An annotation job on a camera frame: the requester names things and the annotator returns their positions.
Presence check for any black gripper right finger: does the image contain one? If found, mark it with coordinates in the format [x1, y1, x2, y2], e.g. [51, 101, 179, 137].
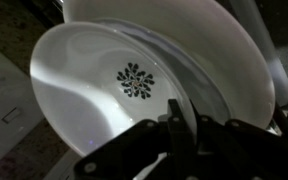
[188, 99, 288, 180]

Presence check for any white shallow dish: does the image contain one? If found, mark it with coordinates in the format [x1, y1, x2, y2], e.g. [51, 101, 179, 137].
[93, 18, 233, 124]

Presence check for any large white dinner plate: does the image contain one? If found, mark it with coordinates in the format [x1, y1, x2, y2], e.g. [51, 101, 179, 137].
[62, 0, 277, 131]

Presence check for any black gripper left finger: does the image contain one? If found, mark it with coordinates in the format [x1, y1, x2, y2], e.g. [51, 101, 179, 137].
[73, 98, 187, 180]

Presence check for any white paper sheet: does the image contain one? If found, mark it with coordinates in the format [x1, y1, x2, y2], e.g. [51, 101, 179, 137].
[0, 49, 44, 164]

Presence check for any white bowl with flower print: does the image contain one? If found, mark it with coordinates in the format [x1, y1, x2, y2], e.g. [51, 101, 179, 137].
[29, 21, 198, 158]

